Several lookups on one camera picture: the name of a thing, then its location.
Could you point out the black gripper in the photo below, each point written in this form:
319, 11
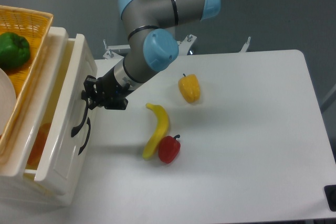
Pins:
110, 94

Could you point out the white top drawer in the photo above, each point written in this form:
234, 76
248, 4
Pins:
61, 162

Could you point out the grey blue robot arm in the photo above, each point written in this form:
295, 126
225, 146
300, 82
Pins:
152, 47

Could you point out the white drawer cabinet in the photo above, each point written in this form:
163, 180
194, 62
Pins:
15, 180

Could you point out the orange bread loaf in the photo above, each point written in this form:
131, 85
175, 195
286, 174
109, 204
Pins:
39, 144

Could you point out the yellow banana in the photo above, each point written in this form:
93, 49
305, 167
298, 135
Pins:
161, 129

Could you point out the white plate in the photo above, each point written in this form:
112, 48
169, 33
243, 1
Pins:
8, 99

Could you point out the green bell pepper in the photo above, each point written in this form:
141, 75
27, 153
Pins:
15, 50

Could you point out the yellow wicker basket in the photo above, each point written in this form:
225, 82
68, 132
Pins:
34, 26

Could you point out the red bell pepper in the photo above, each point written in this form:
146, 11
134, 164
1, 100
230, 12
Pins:
169, 148

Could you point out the yellow bell pepper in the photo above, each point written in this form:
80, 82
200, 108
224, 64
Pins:
189, 88

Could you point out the black corner device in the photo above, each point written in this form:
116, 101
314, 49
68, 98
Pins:
330, 193

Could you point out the black top drawer handle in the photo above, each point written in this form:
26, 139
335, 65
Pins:
75, 130

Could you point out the white table bracket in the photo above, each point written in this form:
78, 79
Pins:
186, 45

